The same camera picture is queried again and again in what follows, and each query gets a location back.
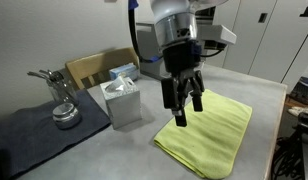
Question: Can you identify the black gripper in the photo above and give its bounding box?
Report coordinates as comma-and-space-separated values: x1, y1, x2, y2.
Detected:
161, 41, 206, 128

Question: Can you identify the yellow-green microfiber towel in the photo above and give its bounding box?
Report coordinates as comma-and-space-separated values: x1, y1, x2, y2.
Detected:
153, 88, 253, 180

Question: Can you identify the white tissue box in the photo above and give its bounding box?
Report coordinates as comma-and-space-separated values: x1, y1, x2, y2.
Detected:
99, 75, 143, 130

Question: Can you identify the light blue cardboard box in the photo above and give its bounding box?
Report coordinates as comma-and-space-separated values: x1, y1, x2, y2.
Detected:
108, 63, 140, 82

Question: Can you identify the grey coffee maker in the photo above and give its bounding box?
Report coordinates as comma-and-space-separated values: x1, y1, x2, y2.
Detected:
136, 21, 206, 81

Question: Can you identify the white cabinet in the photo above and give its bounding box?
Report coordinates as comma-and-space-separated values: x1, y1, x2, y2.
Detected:
213, 0, 308, 93

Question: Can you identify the short glass jar metal lid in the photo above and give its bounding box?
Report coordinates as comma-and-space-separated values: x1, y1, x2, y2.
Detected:
52, 102, 83, 130

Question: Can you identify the dark blue cloth mat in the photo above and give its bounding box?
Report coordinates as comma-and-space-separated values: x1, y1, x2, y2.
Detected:
0, 89, 112, 179

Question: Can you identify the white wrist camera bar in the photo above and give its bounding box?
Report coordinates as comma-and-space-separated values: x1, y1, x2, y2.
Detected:
196, 23, 238, 52

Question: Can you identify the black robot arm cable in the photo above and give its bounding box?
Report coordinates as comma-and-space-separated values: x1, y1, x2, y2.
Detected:
128, 0, 163, 64

